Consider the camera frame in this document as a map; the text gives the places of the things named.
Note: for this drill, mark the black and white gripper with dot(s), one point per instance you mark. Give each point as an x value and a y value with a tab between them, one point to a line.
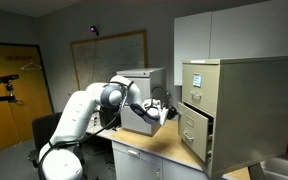
151	107

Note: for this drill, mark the beige drawer without label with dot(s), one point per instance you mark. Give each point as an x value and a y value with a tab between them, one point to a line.
193	130

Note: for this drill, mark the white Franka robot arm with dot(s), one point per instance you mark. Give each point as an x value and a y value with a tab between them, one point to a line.
77	113

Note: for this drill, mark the beige drawer with label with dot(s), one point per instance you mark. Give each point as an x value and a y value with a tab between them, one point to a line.
200	91

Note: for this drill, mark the white under-desk drawer unit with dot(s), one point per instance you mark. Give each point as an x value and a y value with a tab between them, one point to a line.
140	163

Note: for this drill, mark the small gray file cabinet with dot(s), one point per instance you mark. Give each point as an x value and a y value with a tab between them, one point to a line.
147	100

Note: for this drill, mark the wood framed whiteboard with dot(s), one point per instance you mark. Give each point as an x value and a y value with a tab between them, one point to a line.
110	58

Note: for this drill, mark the beige metal file cabinet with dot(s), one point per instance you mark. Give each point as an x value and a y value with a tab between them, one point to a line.
257	113

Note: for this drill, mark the webcam with purple light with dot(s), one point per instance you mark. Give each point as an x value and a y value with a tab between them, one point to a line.
94	29

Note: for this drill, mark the black office chair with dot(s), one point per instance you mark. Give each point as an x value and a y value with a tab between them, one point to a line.
45	131

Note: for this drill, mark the orange wooden door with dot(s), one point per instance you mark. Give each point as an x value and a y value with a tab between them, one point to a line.
14	100

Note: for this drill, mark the white wall cabinet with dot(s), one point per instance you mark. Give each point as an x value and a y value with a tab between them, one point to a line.
237	36

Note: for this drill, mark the black camera on tripod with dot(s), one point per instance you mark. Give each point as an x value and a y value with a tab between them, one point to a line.
4	86

